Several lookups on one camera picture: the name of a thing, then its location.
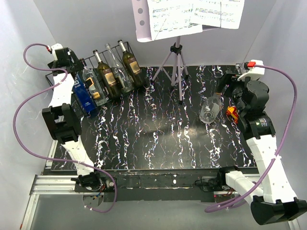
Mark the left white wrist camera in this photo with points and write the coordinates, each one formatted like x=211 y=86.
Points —
x=58 y=51

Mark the tall clear empty bottle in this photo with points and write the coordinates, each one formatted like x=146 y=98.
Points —
x=119 y=71

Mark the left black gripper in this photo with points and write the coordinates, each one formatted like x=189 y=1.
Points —
x=76 y=63

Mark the sheet music page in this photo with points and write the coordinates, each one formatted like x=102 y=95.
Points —
x=171 y=18
x=218 y=13

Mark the aluminium frame rail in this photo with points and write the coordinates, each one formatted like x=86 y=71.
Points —
x=58 y=183

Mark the black wire wine rack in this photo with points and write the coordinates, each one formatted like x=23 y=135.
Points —
x=64 y=86

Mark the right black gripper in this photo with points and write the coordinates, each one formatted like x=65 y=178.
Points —
x=230 y=79

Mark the blue square bottle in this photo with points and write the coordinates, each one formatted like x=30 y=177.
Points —
x=83 y=94

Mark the small clear glass bottle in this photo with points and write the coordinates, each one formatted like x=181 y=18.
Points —
x=211 y=108

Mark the clear bottle black cap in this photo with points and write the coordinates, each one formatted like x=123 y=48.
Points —
x=91 y=81

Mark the lilac music stand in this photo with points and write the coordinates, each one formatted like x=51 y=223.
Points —
x=143 y=34

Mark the red yellow toy block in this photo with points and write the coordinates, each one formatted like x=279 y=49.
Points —
x=232 y=111

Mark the left sheet music page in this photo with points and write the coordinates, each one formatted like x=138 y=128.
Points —
x=171 y=18

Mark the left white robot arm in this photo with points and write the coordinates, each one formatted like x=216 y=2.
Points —
x=61 y=119

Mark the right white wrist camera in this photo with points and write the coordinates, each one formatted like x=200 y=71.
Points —
x=252 y=71

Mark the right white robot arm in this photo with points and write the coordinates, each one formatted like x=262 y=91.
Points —
x=271 y=198

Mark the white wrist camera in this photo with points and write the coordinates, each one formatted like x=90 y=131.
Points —
x=58 y=51
x=252 y=71

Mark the green wine bottle silver neck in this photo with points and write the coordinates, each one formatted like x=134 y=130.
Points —
x=107 y=76

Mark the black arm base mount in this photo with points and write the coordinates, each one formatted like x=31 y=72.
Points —
x=162 y=185

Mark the dark green wine bottle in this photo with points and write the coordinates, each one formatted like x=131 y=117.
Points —
x=132 y=66

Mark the right sheet music page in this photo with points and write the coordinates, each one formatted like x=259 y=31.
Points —
x=218 y=13

